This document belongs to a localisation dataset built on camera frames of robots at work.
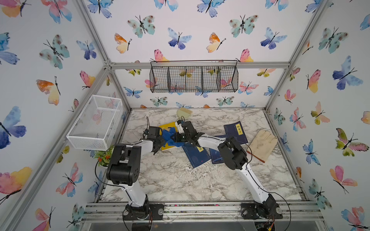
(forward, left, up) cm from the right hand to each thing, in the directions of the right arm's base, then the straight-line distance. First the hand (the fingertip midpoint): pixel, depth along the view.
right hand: (170, 136), depth 99 cm
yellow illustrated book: (+10, +5, -3) cm, 11 cm away
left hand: (-2, +4, -3) cm, 5 cm away
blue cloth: (-2, +2, -1) cm, 3 cm away
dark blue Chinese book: (-12, -18, -3) cm, 22 cm away
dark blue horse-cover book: (+9, -45, -3) cm, 46 cm away
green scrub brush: (+26, -7, -4) cm, 27 cm away
